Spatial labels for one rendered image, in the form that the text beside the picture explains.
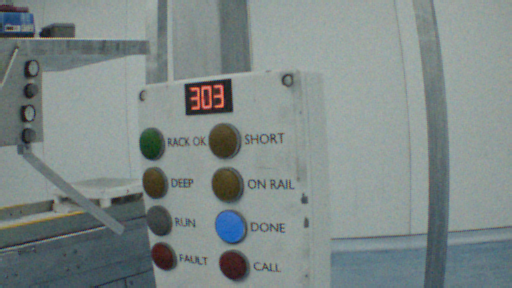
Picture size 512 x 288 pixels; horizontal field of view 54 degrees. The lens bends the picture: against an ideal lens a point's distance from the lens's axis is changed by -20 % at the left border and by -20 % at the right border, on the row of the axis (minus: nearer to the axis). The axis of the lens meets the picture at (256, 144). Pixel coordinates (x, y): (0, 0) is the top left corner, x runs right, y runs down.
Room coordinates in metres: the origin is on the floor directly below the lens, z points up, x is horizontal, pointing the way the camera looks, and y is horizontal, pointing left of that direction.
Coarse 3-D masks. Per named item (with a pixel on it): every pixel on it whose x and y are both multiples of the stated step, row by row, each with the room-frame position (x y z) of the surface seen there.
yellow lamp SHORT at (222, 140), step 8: (216, 128) 0.51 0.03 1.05; (224, 128) 0.51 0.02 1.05; (216, 136) 0.51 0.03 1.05; (224, 136) 0.51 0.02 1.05; (232, 136) 0.50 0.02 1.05; (216, 144) 0.51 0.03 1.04; (224, 144) 0.51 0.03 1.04; (232, 144) 0.50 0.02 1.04; (216, 152) 0.51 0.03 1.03; (224, 152) 0.51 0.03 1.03; (232, 152) 0.51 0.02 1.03
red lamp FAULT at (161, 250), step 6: (156, 246) 0.55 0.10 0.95; (162, 246) 0.55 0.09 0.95; (156, 252) 0.55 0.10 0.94; (162, 252) 0.55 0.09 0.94; (168, 252) 0.55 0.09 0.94; (156, 258) 0.55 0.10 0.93; (162, 258) 0.55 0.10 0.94; (168, 258) 0.54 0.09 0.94; (156, 264) 0.55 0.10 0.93; (162, 264) 0.55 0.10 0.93; (168, 264) 0.55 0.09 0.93
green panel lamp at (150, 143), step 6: (144, 132) 0.55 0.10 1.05; (150, 132) 0.55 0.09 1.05; (156, 132) 0.55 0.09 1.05; (144, 138) 0.55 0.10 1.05; (150, 138) 0.55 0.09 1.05; (156, 138) 0.54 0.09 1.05; (144, 144) 0.55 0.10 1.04; (150, 144) 0.55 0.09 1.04; (156, 144) 0.54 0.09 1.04; (144, 150) 0.55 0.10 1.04; (150, 150) 0.55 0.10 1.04; (156, 150) 0.55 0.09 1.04; (150, 156) 0.55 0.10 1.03; (156, 156) 0.55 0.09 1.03
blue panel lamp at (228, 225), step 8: (224, 216) 0.51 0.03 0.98; (232, 216) 0.51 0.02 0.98; (216, 224) 0.52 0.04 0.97; (224, 224) 0.51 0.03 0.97; (232, 224) 0.51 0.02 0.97; (240, 224) 0.50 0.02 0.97; (224, 232) 0.51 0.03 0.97; (232, 232) 0.51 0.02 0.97; (240, 232) 0.50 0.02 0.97; (232, 240) 0.51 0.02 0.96
